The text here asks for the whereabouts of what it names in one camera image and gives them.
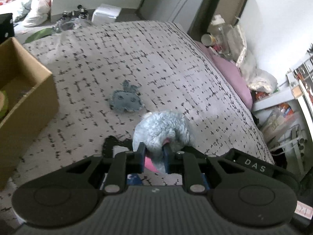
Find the white storage box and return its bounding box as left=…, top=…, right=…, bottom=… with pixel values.
left=92, top=4, right=122, bottom=24

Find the black cloth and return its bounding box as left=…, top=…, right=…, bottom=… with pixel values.
left=102, top=135, right=134, bottom=157

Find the black camera gear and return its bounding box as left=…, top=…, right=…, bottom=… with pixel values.
left=61, top=4, right=89, bottom=20

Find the clear plastic bottle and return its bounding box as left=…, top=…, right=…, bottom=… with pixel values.
left=208, top=15, right=235, bottom=60

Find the white plastic bag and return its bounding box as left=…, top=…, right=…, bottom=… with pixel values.
left=12, top=0, right=52, bottom=27

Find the white shelf unit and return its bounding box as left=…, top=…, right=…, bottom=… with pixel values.
left=252, top=71, right=313, bottom=174

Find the green plush toy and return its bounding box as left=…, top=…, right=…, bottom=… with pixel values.
left=0, top=90, right=10, bottom=121

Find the flat blue-grey plush toy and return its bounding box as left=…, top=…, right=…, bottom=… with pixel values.
left=109, top=80, right=145, bottom=114

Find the grey patterned bedspread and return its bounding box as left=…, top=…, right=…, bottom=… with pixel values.
left=0, top=21, right=275, bottom=226

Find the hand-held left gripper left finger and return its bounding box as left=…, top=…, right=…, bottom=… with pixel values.
left=65, top=142, right=147, bottom=194

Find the translucent stuffed plastic bag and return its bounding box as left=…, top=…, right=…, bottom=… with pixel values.
left=241, top=51, right=278, bottom=94

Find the black case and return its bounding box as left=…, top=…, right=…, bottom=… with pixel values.
left=0, top=13, right=14, bottom=45

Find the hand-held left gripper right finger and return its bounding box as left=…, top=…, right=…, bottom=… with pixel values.
left=163, top=145, right=236, bottom=193

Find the pink paper slip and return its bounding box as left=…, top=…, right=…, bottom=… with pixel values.
left=294, top=200, right=313, bottom=222

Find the grey fluffy plush toy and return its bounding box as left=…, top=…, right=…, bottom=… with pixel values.
left=132, top=111, right=196, bottom=174

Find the tin can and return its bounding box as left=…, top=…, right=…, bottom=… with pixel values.
left=201, top=34, right=216, bottom=47

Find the green cloth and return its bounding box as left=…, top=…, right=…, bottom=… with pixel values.
left=25, top=28, right=54, bottom=43

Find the metal tube rack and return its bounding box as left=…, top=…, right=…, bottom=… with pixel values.
left=291, top=124, right=309, bottom=174

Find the pink pillow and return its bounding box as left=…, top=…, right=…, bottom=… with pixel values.
left=196, top=41, right=253, bottom=110

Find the cardboard box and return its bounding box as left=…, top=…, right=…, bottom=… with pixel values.
left=0, top=37, right=60, bottom=191

